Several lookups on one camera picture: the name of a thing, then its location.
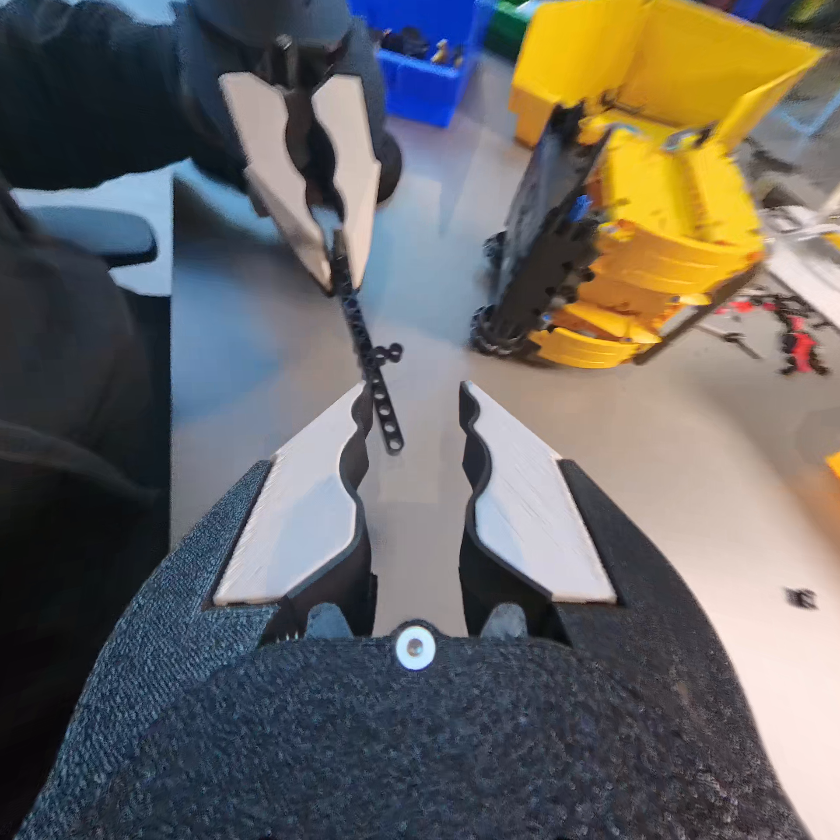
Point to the small black connector piece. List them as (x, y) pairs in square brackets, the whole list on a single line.
[(801, 599)]

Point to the black connector pin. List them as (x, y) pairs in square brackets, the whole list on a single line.
[(389, 352)]

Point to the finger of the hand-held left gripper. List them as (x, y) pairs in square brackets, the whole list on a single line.
[(269, 145), (355, 158)]

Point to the pile of small brick parts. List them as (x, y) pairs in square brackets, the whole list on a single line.
[(794, 348)]

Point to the dark chair armrest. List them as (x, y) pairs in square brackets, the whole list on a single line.
[(92, 234)]

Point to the green plastic bin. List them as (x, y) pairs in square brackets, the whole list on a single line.
[(505, 26)]

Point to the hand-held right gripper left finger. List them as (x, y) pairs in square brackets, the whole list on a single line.
[(295, 525)]

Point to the person's left forearm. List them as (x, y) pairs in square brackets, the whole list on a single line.
[(79, 92)]

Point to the grey desk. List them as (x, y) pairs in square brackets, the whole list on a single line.
[(656, 460)]

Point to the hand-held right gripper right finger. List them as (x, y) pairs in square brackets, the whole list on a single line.
[(532, 525)]

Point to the black yellow toy brick vehicle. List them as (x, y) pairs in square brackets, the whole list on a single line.
[(656, 210)]

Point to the long black perforated beam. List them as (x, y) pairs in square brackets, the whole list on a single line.
[(374, 381)]

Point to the yellow plastic bin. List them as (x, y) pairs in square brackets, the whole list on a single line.
[(578, 53)]

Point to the blue plastic bin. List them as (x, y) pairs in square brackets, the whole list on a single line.
[(427, 92)]

